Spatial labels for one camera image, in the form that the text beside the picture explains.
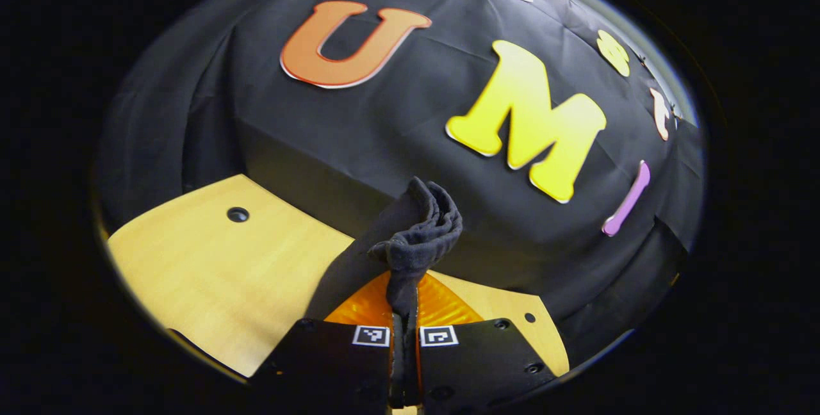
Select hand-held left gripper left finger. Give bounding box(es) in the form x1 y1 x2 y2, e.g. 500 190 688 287
252 271 394 415

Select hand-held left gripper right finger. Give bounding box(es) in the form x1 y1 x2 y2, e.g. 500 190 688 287
416 272 558 415

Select black jeans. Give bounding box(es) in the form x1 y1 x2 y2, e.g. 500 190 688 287
306 176 464 327

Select black backdrop cloth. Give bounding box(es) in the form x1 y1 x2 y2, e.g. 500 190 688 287
96 0 705 371

